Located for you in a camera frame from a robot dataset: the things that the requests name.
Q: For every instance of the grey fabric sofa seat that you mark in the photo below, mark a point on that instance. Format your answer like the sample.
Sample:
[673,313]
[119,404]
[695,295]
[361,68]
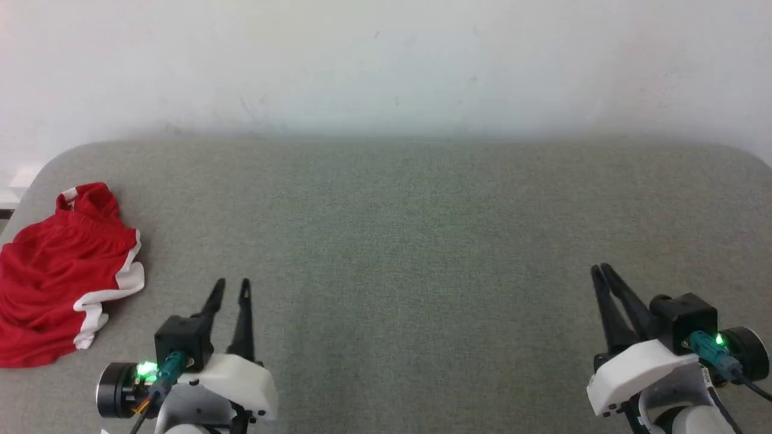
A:
[392,271]

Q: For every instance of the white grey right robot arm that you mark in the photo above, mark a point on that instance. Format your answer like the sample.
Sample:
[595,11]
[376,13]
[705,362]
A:
[681,404]

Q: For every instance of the white skirting ledge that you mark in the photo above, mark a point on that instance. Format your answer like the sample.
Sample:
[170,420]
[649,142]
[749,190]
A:
[21,181]

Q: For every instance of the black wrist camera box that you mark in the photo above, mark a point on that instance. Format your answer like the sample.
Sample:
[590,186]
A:
[181,337]
[684,316]

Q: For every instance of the red shorts with white trim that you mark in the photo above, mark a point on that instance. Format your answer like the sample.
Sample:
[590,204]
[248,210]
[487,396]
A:
[48,277]

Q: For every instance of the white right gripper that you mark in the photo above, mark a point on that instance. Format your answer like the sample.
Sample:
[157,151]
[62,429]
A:
[633,374]

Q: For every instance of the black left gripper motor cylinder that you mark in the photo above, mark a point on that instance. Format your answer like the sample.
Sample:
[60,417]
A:
[117,392]

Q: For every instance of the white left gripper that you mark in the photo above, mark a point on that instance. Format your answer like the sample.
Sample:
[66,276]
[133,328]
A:
[241,386]

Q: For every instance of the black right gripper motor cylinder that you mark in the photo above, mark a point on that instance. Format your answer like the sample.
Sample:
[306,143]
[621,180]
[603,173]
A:
[751,355]

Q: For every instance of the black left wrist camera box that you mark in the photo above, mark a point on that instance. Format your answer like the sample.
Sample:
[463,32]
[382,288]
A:
[181,337]

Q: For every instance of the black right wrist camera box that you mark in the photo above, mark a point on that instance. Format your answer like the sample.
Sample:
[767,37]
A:
[684,316]

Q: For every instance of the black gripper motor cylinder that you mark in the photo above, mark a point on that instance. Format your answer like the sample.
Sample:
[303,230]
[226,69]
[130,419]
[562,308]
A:
[117,392]
[751,355]

